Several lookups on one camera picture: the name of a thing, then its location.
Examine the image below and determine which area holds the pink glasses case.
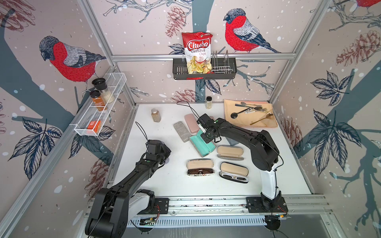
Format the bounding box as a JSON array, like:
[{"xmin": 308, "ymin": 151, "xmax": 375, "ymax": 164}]
[{"xmin": 184, "ymin": 114, "xmax": 199, "ymax": 134}]

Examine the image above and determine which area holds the grey teal glasses case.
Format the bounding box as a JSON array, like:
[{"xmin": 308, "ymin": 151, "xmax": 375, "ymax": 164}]
[{"xmin": 226, "ymin": 137, "xmax": 239, "ymax": 146}]

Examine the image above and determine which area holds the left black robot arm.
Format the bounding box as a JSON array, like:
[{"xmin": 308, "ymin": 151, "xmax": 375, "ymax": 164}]
[{"xmin": 85, "ymin": 140, "xmax": 171, "ymax": 238}]

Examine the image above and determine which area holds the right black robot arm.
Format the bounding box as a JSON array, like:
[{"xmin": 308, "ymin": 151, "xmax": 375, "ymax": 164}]
[{"xmin": 197, "ymin": 114, "xmax": 284, "ymax": 212}]

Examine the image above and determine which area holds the beige empty open case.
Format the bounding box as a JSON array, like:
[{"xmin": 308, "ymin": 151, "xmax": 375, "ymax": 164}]
[{"xmin": 217, "ymin": 145, "xmax": 244, "ymax": 161}]

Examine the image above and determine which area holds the patterned case with sunglasses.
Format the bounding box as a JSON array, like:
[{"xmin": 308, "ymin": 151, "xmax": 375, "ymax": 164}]
[{"xmin": 187, "ymin": 159, "xmax": 215, "ymax": 177}]

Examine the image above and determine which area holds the black case with glasses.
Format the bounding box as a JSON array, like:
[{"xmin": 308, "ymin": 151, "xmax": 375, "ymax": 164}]
[{"xmin": 219, "ymin": 162, "xmax": 249, "ymax": 183}]

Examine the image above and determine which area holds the black ladle spoon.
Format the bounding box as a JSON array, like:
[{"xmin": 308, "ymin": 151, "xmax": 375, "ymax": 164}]
[{"xmin": 230, "ymin": 106, "xmax": 263, "ymax": 119}]

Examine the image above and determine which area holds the small jar at back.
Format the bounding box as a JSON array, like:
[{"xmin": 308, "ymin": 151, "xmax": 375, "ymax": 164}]
[{"xmin": 205, "ymin": 96, "xmax": 212, "ymax": 109}]

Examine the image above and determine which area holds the brown spice jar on table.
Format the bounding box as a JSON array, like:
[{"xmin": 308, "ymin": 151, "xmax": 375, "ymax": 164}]
[{"xmin": 151, "ymin": 108, "xmax": 161, "ymax": 123}]

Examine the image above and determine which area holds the iridescent cutlery piece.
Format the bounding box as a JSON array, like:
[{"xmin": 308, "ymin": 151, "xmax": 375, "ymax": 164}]
[{"xmin": 235, "ymin": 104, "xmax": 262, "ymax": 108}]

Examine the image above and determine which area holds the silver spoon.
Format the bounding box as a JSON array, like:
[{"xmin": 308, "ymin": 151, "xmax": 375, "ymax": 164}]
[{"xmin": 241, "ymin": 102, "xmax": 260, "ymax": 107}]

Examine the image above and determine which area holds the gold spoon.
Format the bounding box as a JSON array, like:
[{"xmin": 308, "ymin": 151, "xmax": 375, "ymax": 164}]
[{"xmin": 250, "ymin": 113, "xmax": 274, "ymax": 125}]

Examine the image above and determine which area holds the small orange box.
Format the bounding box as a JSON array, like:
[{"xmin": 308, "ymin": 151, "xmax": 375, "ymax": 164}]
[{"xmin": 86, "ymin": 120, "xmax": 102, "ymax": 133}]

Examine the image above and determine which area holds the orange spice jar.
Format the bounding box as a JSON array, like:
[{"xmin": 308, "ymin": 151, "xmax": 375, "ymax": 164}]
[{"xmin": 90, "ymin": 90, "xmax": 107, "ymax": 112}]

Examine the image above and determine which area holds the red Chuba chips bag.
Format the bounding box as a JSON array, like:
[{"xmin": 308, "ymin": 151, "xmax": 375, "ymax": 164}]
[{"xmin": 182, "ymin": 32, "xmax": 213, "ymax": 74}]

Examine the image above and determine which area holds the black lid salt grinder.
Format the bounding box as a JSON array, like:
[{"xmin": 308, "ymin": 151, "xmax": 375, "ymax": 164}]
[{"xmin": 92, "ymin": 78, "xmax": 115, "ymax": 104}]

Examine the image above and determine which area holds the white patterned cutlery handle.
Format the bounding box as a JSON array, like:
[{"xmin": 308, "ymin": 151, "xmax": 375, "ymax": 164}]
[{"xmin": 245, "ymin": 109, "xmax": 258, "ymax": 114}]

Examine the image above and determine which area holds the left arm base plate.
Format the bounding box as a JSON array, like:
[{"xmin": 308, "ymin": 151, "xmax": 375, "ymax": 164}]
[{"xmin": 140, "ymin": 198, "xmax": 170, "ymax": 215}]

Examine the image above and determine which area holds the black wire wall basket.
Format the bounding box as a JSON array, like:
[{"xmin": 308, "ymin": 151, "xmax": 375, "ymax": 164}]
[{"xmin": 173, "ymin": 53, "xmax": 237, "ymax": 80}]

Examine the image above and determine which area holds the white wire wall shelf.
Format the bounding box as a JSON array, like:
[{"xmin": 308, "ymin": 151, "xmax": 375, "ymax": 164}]
[{"xmin": 74, "ymin": 72, "xmax": 127, "ymax": 138}]

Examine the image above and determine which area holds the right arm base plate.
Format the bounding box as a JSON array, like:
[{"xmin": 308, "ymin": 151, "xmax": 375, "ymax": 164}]
[{"xmin": 245, "ymin": 195, "xmax": 288, "ymax": 213}]

